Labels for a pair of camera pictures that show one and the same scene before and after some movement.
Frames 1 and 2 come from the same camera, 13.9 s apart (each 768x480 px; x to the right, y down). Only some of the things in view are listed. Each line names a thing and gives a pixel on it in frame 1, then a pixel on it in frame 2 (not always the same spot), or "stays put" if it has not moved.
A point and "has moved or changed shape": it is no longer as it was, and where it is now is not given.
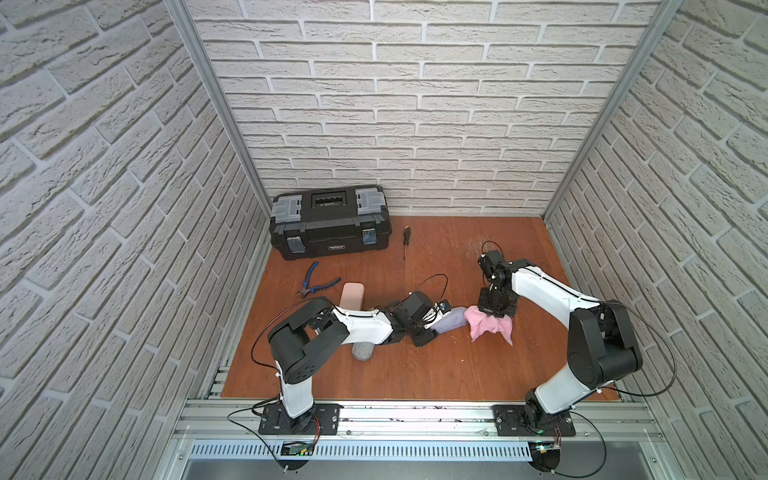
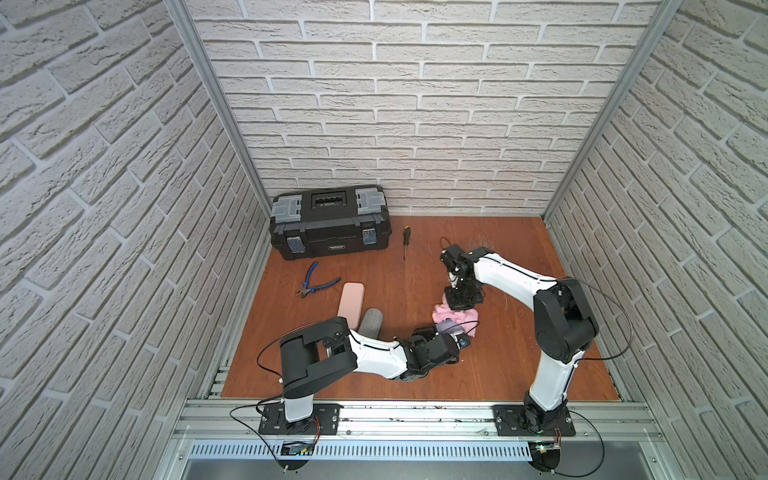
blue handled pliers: x=305 y=284 stays put
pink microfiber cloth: x=479 y=322 has moved or changed shape
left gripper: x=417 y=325 to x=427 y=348
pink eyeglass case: x=352 y=296 stays put
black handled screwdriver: x=406 y=238 stays put
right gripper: x=509 y=309 to x=454 y=304
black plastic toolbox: x=329 y=221 stays put
